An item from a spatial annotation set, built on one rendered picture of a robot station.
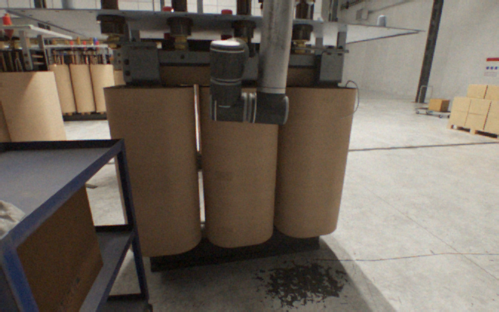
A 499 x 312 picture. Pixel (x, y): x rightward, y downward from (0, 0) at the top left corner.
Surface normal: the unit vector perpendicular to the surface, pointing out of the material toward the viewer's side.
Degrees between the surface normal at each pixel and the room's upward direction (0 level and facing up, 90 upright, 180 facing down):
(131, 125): 90
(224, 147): 90
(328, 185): 90
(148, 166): 90
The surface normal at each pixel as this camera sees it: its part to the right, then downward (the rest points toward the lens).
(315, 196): 0.21, 0.31
